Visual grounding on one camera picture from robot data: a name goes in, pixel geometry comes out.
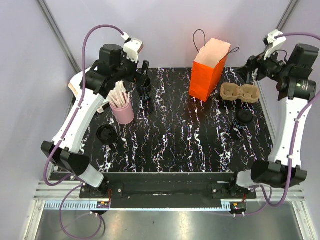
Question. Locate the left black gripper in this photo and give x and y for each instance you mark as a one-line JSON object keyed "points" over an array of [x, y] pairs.
{"points": [[138, 78]]}

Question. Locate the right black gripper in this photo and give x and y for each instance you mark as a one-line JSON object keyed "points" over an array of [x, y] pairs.
{"points": [[252, 63]]}

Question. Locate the black coffee cup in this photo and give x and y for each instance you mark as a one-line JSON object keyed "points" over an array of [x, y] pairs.
{"points": [[143, 87], [238, 125]]}

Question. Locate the orange paper bag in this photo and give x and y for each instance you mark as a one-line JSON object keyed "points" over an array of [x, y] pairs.
{"points": [[208, 67]]}

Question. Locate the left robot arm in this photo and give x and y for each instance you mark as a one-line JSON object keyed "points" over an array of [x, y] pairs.
{"points": [[115, 63]]}

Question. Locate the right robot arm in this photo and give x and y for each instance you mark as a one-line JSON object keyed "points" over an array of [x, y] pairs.
{"points": [[296, 91]]}

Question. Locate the bottom pulp cup carrier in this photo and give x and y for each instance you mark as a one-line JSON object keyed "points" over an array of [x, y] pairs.
{"points": [[247, 93]]}

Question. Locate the pink straw holder cup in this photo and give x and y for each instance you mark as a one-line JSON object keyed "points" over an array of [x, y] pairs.
{"points": [[123, 115]]}

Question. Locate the white napkin stack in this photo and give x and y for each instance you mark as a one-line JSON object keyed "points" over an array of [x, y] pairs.
{"points": [[75, 86]]}

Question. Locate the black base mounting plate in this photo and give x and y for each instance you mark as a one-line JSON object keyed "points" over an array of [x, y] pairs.
{"points": [[165, 191]]}

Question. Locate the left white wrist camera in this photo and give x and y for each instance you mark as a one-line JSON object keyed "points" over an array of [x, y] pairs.
{"points": [[132, 47]]}

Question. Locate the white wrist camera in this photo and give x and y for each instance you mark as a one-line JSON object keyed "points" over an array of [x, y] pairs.
{"points": [[132, 47], [273, 42]]}

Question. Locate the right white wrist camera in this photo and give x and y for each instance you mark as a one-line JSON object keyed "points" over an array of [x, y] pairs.
{"points": [[273, 42]]}

